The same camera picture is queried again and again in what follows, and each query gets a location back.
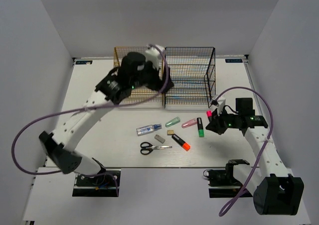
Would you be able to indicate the black wire mesh basket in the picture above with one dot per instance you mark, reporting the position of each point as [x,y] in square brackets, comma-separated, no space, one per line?
[192,70]

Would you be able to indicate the orange black highlighter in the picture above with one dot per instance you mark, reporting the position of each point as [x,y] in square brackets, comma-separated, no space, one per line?
[181,142]

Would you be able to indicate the left blue table label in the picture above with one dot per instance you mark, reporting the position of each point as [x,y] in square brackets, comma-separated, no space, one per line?
[83,62]

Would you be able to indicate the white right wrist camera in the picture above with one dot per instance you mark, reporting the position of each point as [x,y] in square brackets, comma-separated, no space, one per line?
[219,103]

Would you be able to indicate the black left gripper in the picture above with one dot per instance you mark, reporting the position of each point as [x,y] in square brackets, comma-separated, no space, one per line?
[157,83]

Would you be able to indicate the pink correction tape dispenser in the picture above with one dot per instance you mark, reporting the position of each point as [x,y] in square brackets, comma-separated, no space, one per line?
[189,123]

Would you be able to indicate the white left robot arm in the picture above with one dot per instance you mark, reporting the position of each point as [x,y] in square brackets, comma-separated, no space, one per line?
[60,144]

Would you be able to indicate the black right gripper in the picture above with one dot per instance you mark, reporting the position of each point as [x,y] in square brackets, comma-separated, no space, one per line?
[216,125]

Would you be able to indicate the pink black highlighter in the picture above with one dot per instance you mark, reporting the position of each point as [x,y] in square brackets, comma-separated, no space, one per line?
[209,115]

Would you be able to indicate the small beige eraser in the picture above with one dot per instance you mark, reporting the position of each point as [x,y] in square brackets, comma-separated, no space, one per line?
[170,132]

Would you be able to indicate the black handled scissors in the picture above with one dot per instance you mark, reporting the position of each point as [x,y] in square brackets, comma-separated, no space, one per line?
[146,148]

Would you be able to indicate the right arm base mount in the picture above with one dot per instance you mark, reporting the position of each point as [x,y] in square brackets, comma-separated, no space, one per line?
[220,185]

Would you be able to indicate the green black highlighter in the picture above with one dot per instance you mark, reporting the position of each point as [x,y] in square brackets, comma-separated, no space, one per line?
[200,127]

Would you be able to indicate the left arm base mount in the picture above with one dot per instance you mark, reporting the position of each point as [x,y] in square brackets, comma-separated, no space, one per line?
[102,186]

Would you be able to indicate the green correction tape dispenser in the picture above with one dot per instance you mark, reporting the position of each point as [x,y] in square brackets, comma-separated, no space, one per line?
[172,122]

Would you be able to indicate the grey white eraser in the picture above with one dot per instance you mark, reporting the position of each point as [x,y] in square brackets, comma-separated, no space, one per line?
[159,139]

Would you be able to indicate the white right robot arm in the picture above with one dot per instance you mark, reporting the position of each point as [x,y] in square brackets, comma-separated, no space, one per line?
[274,189]

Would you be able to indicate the gold wire mesh basket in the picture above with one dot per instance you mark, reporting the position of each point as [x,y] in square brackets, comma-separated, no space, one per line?
[140,94]

